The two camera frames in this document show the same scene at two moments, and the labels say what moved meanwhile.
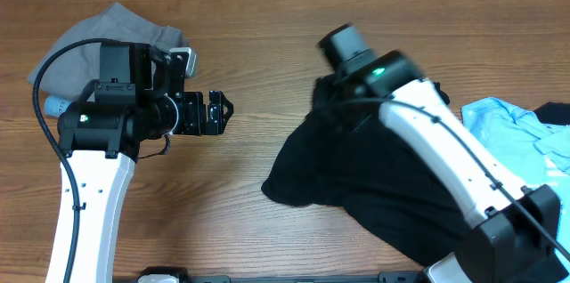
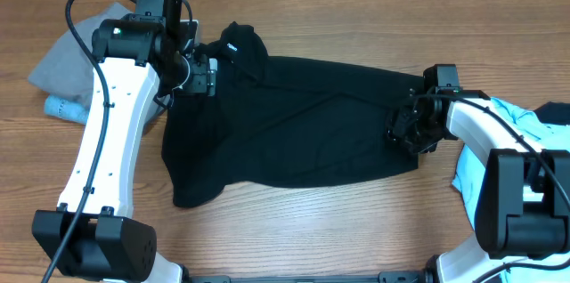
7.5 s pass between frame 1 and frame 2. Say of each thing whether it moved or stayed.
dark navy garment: stayed
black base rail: stayed
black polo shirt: moved
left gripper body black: moved
